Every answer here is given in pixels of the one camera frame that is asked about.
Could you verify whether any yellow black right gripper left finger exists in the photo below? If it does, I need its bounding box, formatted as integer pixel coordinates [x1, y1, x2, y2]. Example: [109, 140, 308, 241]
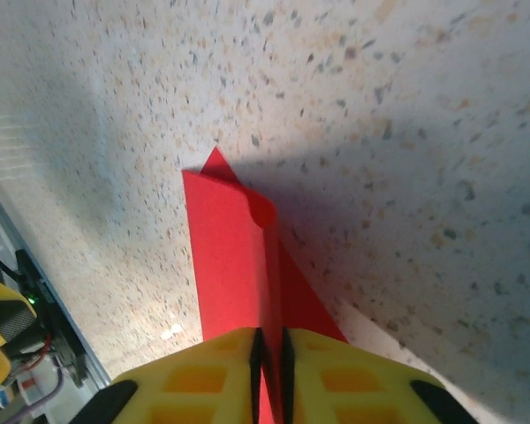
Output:
[74, 326, 265, 424]

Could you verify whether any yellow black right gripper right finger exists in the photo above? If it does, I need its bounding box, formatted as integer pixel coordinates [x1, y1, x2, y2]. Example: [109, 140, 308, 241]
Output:
[281, 326, 476, 424]

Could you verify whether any red paper sheet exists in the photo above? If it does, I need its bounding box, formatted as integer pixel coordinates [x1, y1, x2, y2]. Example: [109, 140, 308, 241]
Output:
[181, 147, 350, 424]

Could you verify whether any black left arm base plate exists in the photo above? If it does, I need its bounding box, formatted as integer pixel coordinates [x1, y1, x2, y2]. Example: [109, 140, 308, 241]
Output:
[15, 249, 89, 388]

